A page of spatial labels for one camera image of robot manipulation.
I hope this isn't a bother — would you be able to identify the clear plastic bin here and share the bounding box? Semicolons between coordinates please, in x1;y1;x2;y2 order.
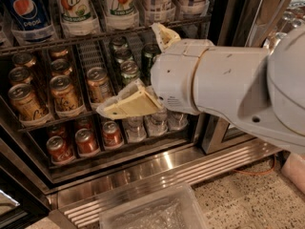
99;183;209;229

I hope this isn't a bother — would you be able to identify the middle second-lane gold can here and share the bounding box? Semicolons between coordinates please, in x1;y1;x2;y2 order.
51;58;72;76

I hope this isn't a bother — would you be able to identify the middle left gold can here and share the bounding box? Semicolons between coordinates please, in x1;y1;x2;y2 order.
9;67;32;86

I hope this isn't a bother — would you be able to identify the middle green can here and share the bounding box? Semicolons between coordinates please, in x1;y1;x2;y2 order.
114;48;133;64

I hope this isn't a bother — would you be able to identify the pink plastic container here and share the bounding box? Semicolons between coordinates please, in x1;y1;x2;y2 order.
281;153;305;194

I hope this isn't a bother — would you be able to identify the white 7up can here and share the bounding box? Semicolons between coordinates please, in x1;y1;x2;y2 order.
102;0;136;30
56;0;93;36

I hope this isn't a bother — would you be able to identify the top wire shelf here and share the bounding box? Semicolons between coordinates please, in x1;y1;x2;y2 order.
0;14;211;56

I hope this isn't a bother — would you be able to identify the right red can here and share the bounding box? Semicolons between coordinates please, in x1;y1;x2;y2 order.
102;121;123;149

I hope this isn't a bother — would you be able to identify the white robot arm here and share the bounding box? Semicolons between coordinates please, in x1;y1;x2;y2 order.
97;23;305;155

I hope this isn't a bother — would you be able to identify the right water bottle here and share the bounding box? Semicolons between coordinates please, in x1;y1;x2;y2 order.
168;111;188;131

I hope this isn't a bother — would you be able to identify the red can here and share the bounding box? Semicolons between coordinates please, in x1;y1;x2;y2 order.
75;128;97;155
74;116;93;130
102;121;123;149
47;124;68;138
47;135;73;162

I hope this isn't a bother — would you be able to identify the back middle red can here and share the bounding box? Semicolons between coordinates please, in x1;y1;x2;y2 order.
74;116;93;130

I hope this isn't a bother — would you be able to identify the third-lane gold can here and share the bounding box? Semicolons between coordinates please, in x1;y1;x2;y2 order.
87;67;112;103

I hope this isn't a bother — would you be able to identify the front second-lane gold can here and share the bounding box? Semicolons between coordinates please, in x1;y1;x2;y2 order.
50;75;79;112

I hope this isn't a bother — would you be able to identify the second-lane gold can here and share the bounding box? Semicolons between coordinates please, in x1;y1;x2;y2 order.
49;47;70;61
51;58;72;76
50;75;79;112

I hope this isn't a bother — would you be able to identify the front green can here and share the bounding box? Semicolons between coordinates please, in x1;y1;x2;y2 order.
120;60;140;86

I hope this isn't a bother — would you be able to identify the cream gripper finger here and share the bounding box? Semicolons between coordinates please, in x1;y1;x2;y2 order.
151;23;181;52
96;78;163;119

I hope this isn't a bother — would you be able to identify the front middle red can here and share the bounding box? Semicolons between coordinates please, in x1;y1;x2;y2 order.
75;128;97;155

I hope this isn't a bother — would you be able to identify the back left gold can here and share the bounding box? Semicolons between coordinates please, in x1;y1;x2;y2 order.
12;52;37;68

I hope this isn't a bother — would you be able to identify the front left gold can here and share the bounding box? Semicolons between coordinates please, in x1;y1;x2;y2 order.
8;83;49;121

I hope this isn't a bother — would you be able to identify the back second-lane gold can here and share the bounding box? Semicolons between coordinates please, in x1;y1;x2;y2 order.
49;47;70;61

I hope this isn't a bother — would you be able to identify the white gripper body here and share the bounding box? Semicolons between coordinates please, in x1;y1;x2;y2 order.
151;39;214;115

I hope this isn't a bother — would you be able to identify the orange cable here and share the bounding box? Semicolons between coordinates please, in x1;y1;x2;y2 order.
233;155;276;177

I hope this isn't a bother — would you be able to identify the green can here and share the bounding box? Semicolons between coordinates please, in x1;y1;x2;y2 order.
120;60;140;86
114;48;133;64
110;36;129;52
141;43;161;85

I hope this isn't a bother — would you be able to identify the back right green can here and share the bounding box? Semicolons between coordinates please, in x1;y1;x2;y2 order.
141;43;161;85

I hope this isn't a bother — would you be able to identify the blue Pepsi can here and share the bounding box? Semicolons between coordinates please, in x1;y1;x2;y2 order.
1;0;51;31

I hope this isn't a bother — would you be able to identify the steel fridge bottom grille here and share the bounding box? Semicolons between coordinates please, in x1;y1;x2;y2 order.
49;138;280;229

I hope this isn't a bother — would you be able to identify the front left red can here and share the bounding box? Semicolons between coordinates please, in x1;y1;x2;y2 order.
47;135;73;162

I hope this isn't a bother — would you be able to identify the steel fridge glass door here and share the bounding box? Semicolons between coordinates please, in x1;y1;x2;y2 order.
196;0;305;154

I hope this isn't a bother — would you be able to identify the back left red can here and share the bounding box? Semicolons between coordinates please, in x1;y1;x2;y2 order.
47;124;68;138

